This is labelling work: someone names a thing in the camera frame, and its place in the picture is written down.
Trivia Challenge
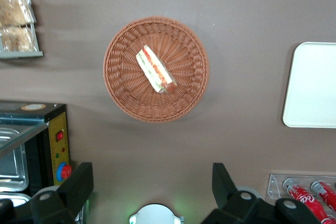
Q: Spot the red cola bottle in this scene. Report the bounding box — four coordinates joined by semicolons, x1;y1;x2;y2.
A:
310;180;336;213
282;177;336;224

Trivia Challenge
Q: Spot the cream plastic tray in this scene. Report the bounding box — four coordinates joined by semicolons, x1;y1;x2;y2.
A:
282;41;336;129

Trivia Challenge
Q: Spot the triangle sandwich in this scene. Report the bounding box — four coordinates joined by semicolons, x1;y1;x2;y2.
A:
135;45;179;95

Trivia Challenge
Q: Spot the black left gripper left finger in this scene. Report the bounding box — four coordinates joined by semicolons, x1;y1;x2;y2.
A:
0;162;95;224

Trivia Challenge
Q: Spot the brown wicker basket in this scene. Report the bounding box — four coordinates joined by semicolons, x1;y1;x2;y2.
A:
102;16;210;123

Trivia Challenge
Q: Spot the black yellow food warmer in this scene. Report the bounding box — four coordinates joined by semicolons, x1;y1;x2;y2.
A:
0;100;73;224

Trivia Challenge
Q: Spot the steel pan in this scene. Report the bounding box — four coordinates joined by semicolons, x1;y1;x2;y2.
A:
0;127;30;193

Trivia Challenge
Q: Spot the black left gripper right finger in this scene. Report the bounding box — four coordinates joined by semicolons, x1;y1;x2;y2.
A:
202;163;321;224

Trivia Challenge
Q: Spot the bagged bread package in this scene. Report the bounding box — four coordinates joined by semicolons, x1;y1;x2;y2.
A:
0;0;36;27
0;26;38;53

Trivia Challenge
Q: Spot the clear acrylic bottle rack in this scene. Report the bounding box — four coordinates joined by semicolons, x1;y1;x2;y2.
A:
265;173;336;224

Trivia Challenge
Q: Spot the tray of packaged snacks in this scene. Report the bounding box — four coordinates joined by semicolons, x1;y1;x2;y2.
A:
0;0;44;60

